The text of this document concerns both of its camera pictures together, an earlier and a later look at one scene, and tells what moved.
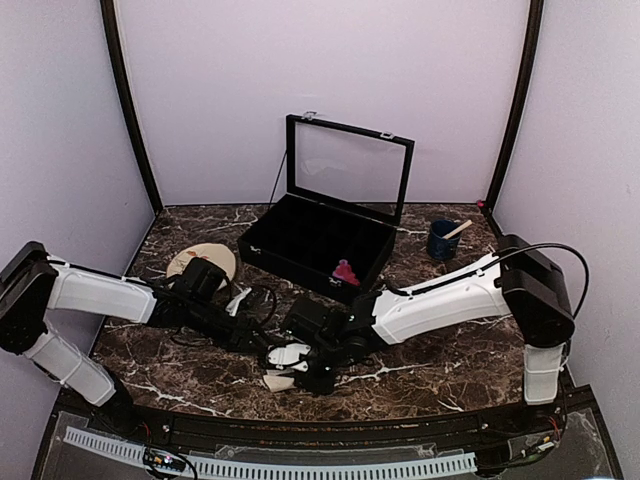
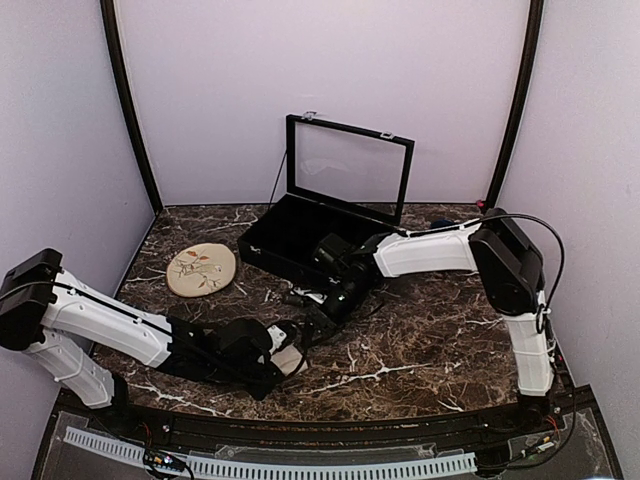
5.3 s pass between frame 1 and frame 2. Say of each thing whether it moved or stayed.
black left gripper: moved
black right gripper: moved
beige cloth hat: stayed
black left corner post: stayed
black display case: stayed
